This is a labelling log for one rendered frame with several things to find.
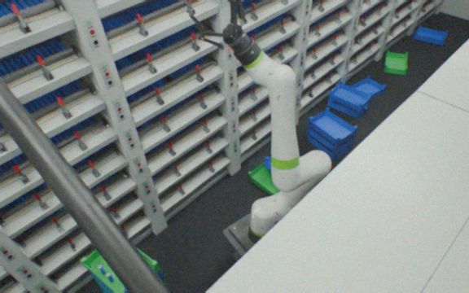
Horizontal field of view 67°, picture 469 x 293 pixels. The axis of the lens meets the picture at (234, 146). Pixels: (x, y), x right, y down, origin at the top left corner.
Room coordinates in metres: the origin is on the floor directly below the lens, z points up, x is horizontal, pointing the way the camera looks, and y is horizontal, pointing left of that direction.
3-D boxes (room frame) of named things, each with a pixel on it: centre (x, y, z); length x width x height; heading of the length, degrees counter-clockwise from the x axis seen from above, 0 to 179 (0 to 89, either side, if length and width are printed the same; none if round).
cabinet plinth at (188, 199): (1.60, 0.33, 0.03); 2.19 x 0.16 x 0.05; 132
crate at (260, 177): (1.63, -0.26, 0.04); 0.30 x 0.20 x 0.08; 42
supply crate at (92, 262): (0.79, 0.56, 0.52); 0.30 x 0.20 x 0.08; 51
